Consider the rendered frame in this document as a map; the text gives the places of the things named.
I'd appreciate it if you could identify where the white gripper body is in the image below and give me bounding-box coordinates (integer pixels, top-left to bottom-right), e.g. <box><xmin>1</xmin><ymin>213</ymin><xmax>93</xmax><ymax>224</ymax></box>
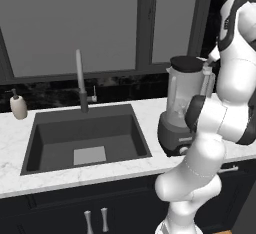
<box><xmin>206</xmin><ymin>44</ymin><xmax>222</xmax><ymax>64</ymax></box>

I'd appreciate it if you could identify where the black blender lid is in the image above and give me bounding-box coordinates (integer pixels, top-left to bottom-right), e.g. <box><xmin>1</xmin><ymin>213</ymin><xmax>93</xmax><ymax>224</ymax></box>
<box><xmin>169</xmin><ymin>55</ymin><xmax>206</xmax><ymax>74</ymax></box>

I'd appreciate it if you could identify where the grey blender with clear jar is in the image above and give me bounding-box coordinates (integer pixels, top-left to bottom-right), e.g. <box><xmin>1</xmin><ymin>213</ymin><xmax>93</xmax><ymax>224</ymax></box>
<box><xmin>157</xmin><ymin>65</ymin><xmax>216</xmax><ymax>158</ymax></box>

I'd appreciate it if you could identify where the dark framed window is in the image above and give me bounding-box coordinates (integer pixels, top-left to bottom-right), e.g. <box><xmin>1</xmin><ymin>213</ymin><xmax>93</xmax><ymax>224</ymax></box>
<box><xmin>0</xmin><ymin>0</ymin><xmax>216</xmax><ymax>86</ymax></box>

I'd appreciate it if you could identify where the grey sink tap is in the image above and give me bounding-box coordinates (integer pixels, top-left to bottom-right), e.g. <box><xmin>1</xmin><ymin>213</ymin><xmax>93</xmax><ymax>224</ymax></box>
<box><xmin>74</xmin><ymin>48</ymin><xmax>99</xmax><ymax>114</ymax></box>

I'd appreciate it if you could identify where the dark drawer front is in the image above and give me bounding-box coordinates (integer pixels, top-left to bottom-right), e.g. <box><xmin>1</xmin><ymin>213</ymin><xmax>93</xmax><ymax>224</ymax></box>
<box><xmin>196</xmin><ymin>158</ymin><xmax>256</xmax><ymax>234</ymax></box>

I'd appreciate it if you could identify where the dark grey sink basin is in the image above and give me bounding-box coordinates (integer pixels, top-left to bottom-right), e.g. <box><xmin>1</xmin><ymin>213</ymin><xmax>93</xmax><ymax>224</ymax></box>
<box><xmin>20</xmin><ymin>103</ymin><xmax>154</xmax><ymax>177</ymax></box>

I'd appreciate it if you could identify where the dark cupboard door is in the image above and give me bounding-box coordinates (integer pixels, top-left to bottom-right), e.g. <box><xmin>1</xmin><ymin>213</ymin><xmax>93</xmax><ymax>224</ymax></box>
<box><xmin>95</xmin><ymin>174</ymin><xmax>172</xmax><ymax>234</ymax></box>
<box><xmin>0</xmin><ymin>187</ymin><xmax>98</xmax><ymax>234</ymax></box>

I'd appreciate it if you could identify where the beige soap dispenser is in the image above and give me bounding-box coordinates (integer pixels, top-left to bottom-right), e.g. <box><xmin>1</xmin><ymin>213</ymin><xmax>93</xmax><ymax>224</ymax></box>
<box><xmin>4</xmin><ymin>88</ymin><xmax>29</xmax><ymax>121</ymax></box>

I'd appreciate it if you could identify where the silver drawer handle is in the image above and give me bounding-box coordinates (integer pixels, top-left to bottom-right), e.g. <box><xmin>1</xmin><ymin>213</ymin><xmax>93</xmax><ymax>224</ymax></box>
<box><xmin>218</xmin><ymin>164</ymin><xmax>240</xmax><ymax>175</ymax></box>

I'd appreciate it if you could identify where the silver cupboard handle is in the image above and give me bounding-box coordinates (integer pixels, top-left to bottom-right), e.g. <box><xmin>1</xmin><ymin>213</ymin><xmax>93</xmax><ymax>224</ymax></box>
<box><xmin>83</xmin><ymin>210</ymin><xmax>95</xmax><ymax>234</ymax></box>
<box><xmin>100</xmin><ymin>206</ymin><xmax>110</xmax><ymax>233</ymax></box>

